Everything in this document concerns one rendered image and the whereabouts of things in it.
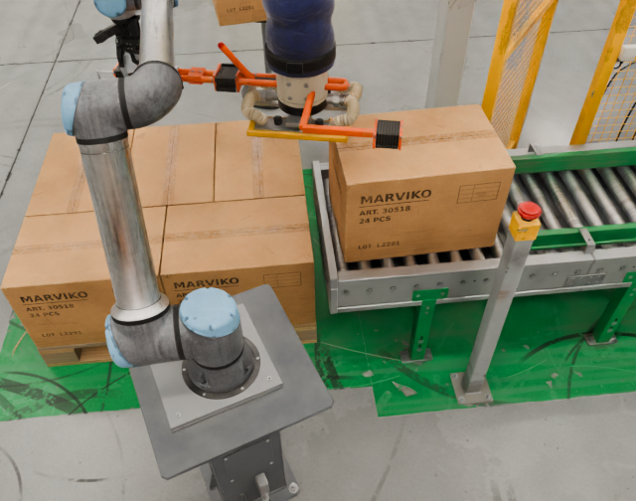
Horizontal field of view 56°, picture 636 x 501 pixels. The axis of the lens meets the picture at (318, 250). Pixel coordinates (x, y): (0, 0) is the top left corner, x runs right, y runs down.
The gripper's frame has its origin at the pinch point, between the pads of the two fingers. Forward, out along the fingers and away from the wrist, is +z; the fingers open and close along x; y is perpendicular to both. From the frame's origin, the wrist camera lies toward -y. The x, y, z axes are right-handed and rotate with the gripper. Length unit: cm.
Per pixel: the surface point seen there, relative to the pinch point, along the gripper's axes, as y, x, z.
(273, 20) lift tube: 53, -6, -24
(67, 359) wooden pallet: -41, -47, 117
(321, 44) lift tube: 67, -6, -18
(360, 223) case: 82, -16, 45
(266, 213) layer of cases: 41, 6, 67
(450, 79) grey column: 116, 113, 61
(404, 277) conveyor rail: 101, -25, 63
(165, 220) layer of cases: -1, -3, 68
